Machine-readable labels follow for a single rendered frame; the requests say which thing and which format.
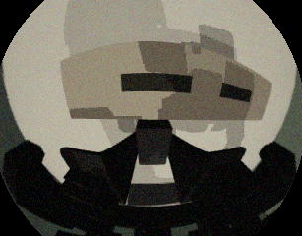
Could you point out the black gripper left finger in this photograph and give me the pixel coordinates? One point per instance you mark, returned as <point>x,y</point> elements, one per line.
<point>116,164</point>

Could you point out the black two-prong plug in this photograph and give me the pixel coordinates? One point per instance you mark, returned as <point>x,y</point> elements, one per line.
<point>154,139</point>

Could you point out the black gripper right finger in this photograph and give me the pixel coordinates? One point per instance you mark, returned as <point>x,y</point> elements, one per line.
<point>190,165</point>

